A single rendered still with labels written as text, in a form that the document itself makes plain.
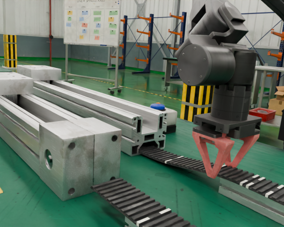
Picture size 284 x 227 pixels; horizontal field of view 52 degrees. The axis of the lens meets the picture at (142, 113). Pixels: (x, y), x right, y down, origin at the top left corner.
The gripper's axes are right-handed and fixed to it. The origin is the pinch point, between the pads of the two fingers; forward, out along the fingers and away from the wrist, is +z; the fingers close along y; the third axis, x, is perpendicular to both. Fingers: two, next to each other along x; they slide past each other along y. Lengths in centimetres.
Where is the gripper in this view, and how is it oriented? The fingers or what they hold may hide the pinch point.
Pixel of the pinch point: (221, 169)
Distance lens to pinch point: 51.6
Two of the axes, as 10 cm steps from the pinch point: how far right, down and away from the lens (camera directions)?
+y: -7.7, 0.9, -6.4
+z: -0.7, 9.7, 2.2
